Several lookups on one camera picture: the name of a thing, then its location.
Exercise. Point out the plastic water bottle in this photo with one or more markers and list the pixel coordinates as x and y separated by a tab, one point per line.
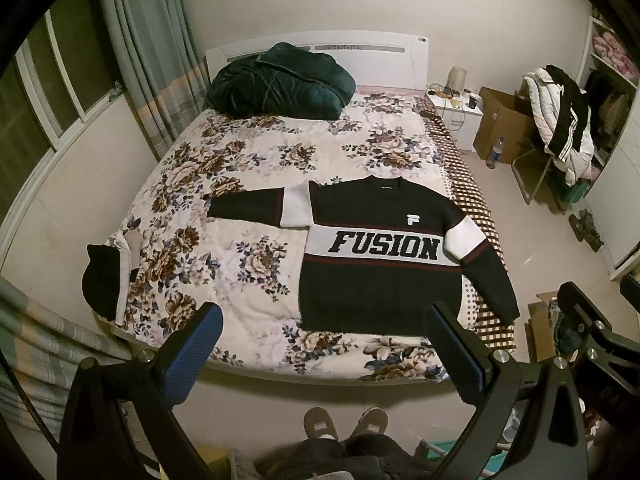
495	153

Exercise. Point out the white nightstand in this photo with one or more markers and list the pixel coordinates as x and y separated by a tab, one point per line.
462	121

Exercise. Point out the dark shoes on floor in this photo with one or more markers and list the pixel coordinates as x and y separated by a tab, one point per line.
583	227

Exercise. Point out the black folded garment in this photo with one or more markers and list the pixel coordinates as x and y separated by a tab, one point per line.
105	280

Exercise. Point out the white bed headboard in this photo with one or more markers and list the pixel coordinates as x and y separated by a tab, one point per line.
374	59

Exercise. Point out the white shelf unit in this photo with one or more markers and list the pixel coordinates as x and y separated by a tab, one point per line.
610	78

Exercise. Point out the right grey slipper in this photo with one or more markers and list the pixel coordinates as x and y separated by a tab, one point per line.
372	421

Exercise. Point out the window frame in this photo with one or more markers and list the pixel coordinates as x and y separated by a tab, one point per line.
61	78

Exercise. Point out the chair with clothes pile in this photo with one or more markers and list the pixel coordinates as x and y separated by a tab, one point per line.
562	117

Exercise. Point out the brown cardboard box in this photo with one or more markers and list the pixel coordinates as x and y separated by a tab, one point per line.
505	116

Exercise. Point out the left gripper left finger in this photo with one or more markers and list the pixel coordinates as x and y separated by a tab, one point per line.
95	442

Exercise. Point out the beige table lamp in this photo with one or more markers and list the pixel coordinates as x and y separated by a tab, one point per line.
456	79

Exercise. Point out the black Fusion sweater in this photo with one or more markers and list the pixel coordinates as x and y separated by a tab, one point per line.
378	252

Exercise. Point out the grey striped curtain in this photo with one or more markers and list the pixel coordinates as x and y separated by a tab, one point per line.
162	70

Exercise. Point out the dark green folded duvet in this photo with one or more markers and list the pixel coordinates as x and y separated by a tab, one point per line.
283	81

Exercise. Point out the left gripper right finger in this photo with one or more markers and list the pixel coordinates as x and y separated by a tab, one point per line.
550	442

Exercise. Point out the small open cardboard box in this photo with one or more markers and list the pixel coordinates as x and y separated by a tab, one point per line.
543	314

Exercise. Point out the floral bed blanket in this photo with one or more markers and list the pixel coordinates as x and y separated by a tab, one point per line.
181	257

